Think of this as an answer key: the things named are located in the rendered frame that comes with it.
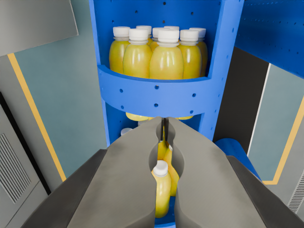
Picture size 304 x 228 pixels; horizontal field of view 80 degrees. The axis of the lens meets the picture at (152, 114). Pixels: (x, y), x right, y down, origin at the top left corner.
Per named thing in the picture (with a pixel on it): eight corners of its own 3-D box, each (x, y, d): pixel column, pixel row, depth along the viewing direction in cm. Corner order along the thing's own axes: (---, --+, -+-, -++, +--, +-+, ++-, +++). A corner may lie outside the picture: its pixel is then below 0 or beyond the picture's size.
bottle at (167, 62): (178, 133, 39) (189, 40, 30) (146, 130, 40) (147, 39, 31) (178, 116, 46) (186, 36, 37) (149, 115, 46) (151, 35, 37)
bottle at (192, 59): (176, 106, 52) (183, 34, 43) (199, 114, 48) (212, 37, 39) (161, 115, 47) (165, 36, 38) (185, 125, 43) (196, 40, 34)
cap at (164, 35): (179, 40, 32) (180, 29, 31) (156, 40, 32) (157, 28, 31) (178, 38, 35) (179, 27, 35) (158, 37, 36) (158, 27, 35)
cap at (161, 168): (170, 172, 49) (170, 167, 48) (157, 176, 47) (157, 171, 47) (163, 162, 52) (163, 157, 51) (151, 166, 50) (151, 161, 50)
